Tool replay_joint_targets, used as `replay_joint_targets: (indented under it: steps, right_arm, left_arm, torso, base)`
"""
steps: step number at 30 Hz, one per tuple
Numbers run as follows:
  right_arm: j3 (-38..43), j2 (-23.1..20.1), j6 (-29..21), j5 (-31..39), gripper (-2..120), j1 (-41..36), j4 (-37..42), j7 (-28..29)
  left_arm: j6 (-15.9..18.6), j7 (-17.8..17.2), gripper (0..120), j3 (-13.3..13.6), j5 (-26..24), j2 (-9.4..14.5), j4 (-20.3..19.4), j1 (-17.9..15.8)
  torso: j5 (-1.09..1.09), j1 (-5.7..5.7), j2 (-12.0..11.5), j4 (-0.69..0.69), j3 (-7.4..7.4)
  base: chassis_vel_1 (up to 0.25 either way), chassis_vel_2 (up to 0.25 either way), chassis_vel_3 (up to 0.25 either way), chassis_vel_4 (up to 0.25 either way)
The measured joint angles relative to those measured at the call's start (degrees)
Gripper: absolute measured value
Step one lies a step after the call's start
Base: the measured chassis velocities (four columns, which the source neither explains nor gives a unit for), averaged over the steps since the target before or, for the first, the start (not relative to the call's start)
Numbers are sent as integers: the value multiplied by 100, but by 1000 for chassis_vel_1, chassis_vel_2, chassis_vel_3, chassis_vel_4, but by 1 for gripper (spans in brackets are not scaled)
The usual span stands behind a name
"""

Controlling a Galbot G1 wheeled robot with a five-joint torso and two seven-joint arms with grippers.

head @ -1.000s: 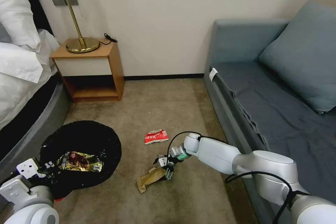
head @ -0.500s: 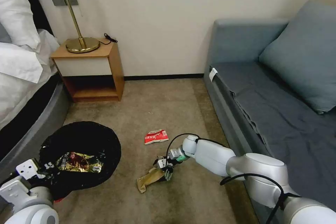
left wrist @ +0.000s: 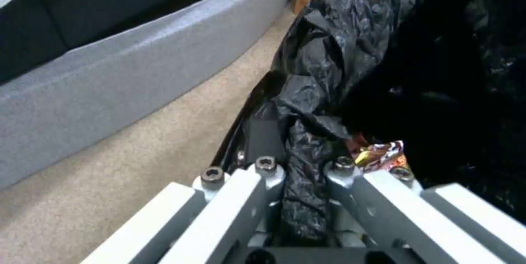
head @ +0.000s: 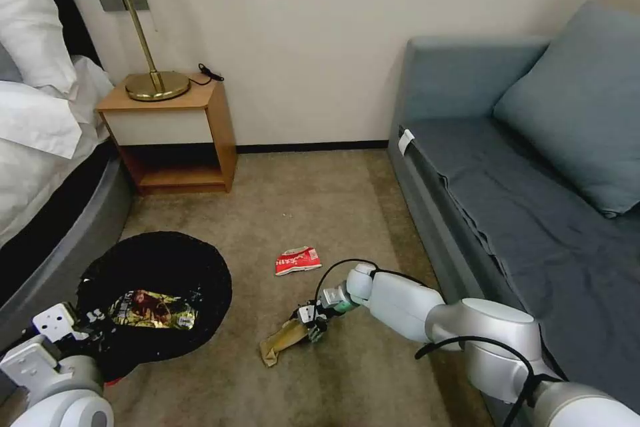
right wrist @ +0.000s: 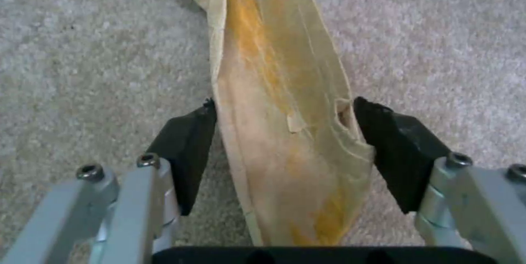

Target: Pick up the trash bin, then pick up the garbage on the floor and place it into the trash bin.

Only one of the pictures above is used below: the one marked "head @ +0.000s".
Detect brown paper trash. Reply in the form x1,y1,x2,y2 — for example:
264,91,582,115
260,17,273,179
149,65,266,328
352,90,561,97
259,319,312,368

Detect black trash bin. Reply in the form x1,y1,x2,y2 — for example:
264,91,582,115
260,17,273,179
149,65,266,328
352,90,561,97
77,230,234,383

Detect crushed red white packet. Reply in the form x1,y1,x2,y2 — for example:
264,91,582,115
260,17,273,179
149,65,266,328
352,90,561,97
273,245,324,278

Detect shiny printed snack packet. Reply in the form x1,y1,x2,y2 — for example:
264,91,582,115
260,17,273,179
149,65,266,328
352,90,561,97
111,288,201,332

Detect grey bed base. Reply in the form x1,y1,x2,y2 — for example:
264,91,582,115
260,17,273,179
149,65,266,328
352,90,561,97
0,155,134,344

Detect black baseboard strip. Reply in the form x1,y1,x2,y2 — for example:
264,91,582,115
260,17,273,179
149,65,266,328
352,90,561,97
235,143,391,155

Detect white bed sheet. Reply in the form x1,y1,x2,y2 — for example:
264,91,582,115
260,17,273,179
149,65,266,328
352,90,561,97
0,54,119,248

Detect wooden nightstand white drawer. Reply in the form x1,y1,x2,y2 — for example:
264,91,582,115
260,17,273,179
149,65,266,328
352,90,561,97
95,79,239,196

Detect grey blue sofa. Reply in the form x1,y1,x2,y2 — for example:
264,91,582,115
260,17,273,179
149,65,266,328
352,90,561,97
387,0,640,427

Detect brass lamp stand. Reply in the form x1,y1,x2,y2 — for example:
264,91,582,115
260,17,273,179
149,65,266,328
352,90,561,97
121,0,192,101

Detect black headboard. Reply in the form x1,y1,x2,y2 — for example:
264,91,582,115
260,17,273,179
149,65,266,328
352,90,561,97
51,0,104,69

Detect white pillow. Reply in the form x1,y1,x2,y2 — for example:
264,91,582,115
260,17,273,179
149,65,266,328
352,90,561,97
0,0,79,97

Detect blue sofa cushion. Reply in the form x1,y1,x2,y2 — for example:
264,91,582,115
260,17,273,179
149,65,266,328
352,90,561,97
492,29,640,220

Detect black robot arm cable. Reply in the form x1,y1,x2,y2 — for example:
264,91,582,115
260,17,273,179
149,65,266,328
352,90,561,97
415,336,569,427
313,260,379,302

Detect black lamp cord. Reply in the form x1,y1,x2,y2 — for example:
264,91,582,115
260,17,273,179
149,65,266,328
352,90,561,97
187,62,225,87

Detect grey wall switch plate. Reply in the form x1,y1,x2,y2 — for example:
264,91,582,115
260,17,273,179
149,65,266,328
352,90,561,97
97,0,151,13

